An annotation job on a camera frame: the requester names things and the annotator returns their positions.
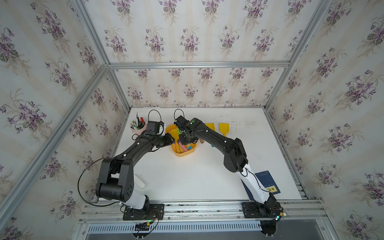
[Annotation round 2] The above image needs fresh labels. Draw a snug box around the purple shovel pink handle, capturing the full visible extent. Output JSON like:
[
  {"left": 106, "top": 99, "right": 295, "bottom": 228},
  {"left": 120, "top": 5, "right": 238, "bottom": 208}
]
[{"left": 179, "top": 143, "right": 189, "bottom": 152}]

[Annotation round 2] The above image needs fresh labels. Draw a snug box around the yellow plastic storage box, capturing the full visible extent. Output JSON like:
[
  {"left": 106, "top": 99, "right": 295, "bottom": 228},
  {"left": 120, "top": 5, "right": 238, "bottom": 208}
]
[{"left": 166, "top": 125, "right": 197, "bottom": 157}]

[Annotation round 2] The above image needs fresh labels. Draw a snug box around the yellow shovel yellow handle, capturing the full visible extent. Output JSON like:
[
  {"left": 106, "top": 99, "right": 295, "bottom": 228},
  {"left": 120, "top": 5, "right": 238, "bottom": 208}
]
[{"left": 206, "top": 123, "right": 216, "bottom": 132}]

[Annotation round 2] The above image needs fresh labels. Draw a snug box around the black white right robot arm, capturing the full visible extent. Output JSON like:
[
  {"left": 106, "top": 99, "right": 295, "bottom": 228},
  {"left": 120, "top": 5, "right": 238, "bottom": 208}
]
[{"left": 174, "top": 116, "right": 283, "bottom": 217}]

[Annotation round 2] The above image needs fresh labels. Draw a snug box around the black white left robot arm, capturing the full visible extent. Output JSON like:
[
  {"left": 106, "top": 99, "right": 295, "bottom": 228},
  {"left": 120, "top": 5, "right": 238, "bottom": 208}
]
[{"left": 96, "top": 134, "right": 175, "bottom": 211}]

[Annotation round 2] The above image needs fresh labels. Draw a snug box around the pink pen holder cup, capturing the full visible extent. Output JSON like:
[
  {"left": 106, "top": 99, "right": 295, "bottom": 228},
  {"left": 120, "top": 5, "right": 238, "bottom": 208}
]
[{"left": 130, "top": 113, "right": 147, "bottom": 135}]

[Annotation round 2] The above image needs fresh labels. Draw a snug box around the white remote control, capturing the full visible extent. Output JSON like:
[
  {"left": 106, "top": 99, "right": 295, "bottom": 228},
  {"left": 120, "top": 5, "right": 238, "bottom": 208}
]
[{"left": 134, "top": 174, "right": 148, "bottom": 190}]

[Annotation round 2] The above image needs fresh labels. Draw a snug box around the blue booklet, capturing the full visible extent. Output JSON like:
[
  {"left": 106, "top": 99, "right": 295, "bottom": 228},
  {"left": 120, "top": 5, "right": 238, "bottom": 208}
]
[{"left": 241, "top": 171, "right": 281, "bottom": 203}]

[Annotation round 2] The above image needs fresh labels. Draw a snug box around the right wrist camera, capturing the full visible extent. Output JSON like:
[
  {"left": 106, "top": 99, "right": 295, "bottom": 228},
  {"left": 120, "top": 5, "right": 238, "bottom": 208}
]
[{"left": 174, "top": 116, "right": 189, "bottom": 131}]

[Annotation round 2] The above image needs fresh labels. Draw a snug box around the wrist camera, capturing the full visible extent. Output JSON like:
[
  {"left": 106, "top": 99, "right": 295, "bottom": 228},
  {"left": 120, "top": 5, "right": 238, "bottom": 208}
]
[
  {"left": 174, "top": 116, "right": 189, "bottom": 131},
  {"left": 145, "top": 121, "right": 165, "bottom": 136}
]

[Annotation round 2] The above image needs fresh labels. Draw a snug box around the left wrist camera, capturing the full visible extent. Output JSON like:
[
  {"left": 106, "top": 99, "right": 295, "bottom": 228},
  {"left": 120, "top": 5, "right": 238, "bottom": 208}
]
[{"left": 145, "top": 121, "right": 165, "bottom": 136}]

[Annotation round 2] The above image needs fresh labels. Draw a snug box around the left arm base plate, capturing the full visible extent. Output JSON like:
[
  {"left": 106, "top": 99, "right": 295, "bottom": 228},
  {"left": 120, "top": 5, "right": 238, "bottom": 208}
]
[{"left": 123, "top": 204, "right": 165, "bottom": 221}]

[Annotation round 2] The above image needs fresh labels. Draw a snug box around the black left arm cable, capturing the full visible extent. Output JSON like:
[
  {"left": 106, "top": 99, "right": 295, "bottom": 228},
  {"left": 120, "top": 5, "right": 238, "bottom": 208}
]
[{"left": 77, "top": 157, "right": 121, "bottom": 208}]

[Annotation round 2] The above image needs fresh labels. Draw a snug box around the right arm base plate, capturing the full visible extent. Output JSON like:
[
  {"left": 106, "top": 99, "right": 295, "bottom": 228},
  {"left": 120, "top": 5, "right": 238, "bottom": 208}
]
[{"left": 241, "top": 201, "right": 284, "bottom": 221}]

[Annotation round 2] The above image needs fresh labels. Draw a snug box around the aluminium rail frame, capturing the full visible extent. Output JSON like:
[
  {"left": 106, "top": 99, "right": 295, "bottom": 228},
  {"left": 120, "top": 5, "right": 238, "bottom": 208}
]
[{"left": 71, "top": 199, "right": 338, "bottom": 240}]

